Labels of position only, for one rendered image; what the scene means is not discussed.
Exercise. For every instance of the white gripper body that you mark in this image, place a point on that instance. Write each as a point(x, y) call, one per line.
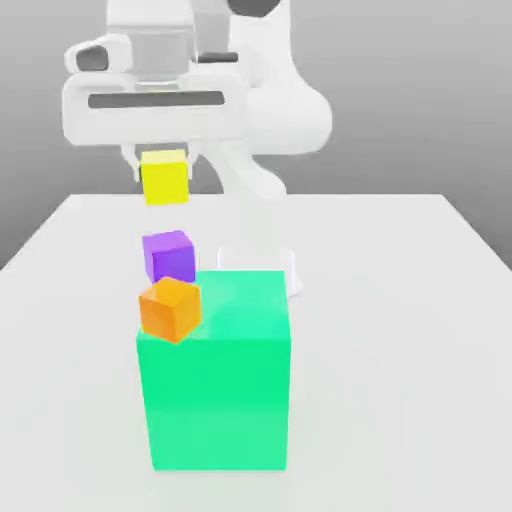
point(160, 120)

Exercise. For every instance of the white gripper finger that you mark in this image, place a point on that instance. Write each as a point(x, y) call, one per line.
point(131, 160)
point(191, 160)

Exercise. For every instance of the small yellow cube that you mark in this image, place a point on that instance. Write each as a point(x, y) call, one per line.
point(165, 180)

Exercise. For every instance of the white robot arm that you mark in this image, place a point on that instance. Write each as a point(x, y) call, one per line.
point(280, 112)

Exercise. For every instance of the small purple cube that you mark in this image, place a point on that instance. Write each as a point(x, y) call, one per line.
point(170, 256)

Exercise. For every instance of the small orange cube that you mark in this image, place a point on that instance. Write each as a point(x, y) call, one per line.
point(170, 310)

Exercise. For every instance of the large green box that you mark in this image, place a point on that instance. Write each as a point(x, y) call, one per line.
point(218, 380)

